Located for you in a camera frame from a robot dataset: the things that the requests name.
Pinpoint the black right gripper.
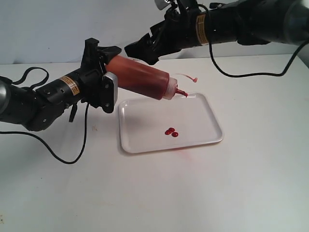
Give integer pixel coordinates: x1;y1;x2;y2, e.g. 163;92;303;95
125;4;208;65

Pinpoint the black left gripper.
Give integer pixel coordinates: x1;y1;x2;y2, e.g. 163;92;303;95
56;38;123;114

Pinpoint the red sauce squeeze bottle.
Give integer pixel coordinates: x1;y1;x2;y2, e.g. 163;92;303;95
105;55;188;100

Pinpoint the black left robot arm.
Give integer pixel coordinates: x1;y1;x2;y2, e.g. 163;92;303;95
0;38;122;131

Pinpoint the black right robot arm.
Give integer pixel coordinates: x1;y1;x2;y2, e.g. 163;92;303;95
125;0;309;65

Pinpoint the red sauce blob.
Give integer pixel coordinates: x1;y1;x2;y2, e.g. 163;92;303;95
165;127;179;137

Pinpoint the white rectangular plastic tray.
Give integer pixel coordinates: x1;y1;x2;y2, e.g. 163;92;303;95
119;93;224;154

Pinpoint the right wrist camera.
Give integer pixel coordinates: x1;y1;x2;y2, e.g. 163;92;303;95
154;0;178;11

